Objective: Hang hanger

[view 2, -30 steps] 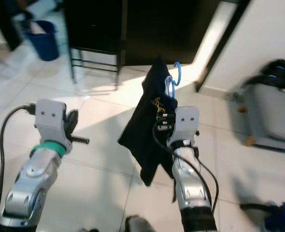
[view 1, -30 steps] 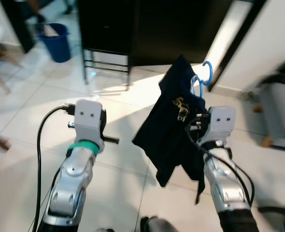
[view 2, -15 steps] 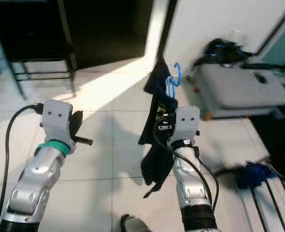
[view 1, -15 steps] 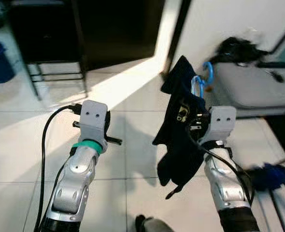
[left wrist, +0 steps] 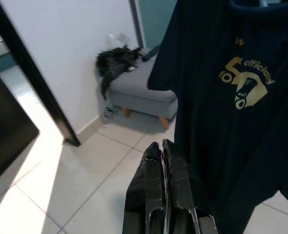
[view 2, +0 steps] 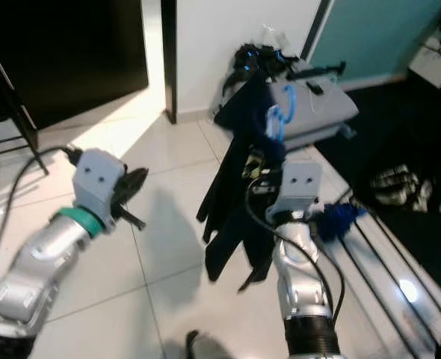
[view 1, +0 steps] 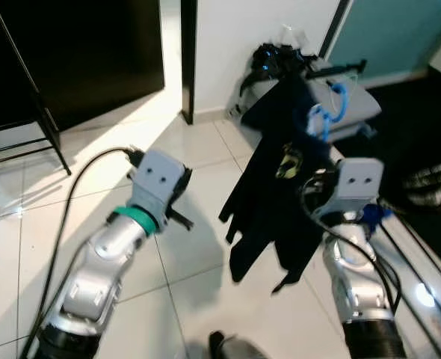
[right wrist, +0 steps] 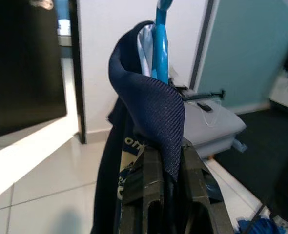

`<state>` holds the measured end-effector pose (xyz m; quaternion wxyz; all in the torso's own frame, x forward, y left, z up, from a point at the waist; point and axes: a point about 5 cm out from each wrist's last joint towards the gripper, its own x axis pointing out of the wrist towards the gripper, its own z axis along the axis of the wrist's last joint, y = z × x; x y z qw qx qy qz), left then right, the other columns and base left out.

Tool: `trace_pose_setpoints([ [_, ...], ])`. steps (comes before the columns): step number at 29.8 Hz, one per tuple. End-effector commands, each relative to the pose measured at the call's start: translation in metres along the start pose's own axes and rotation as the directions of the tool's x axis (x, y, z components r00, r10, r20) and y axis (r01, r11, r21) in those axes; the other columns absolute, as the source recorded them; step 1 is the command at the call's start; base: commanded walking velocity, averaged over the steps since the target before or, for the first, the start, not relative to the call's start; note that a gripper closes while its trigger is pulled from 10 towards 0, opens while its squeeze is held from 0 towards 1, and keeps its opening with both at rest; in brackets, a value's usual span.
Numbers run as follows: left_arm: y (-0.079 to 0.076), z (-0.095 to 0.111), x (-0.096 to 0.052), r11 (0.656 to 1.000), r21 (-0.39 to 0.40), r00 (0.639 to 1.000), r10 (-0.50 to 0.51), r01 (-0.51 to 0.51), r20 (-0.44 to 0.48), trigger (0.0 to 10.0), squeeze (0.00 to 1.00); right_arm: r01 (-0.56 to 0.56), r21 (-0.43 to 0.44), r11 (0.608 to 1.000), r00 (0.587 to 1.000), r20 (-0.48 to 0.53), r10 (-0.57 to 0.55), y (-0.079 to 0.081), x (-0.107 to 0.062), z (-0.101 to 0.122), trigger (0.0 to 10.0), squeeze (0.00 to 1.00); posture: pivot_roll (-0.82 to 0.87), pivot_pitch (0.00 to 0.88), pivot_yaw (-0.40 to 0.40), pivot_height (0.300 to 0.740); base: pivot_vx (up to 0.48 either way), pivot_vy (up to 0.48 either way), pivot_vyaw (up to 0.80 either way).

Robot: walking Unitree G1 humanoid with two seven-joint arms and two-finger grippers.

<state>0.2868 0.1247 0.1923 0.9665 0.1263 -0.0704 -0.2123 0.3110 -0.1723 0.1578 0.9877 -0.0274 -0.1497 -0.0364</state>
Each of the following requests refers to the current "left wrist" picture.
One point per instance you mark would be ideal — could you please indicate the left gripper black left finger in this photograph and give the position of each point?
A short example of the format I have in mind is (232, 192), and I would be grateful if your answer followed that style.
(144, 195)

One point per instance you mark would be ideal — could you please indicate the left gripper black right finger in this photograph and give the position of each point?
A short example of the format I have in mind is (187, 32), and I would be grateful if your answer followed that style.
(180, 195)

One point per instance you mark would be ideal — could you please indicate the dark navy printed T-shirt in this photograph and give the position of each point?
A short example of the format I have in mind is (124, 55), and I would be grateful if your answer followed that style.
(207, 73)

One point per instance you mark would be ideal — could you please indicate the grey upholstered ottoman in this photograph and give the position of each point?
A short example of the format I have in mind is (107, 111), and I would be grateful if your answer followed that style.
(139, 85)

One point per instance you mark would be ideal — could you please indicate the black stick device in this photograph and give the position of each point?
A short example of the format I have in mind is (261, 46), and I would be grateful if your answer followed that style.
(150, 54)

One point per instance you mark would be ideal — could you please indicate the black cabinet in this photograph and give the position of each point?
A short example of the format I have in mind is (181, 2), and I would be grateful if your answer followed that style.
(7, 122)

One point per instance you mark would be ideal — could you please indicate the clear plastic bag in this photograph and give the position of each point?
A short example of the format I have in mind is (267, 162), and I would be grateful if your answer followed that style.
(112, 39)

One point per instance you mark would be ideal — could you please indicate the teal glass door panel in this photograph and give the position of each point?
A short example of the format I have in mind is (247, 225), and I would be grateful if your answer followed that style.
(156, 19)

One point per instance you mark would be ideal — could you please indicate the black door frame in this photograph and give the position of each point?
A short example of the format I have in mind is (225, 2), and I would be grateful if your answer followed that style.
(36, 73)

